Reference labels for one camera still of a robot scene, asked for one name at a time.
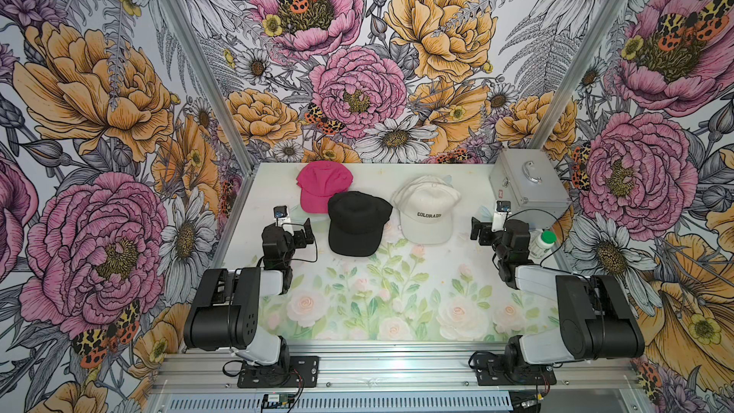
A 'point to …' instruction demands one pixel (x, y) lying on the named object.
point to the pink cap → (320, 180)
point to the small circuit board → (278, 401)
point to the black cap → (356, 223)
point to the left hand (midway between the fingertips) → (295, 226)
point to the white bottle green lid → (540, 243)
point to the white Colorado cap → (425, 205)
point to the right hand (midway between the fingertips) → (486, 222)
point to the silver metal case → (528, 180)
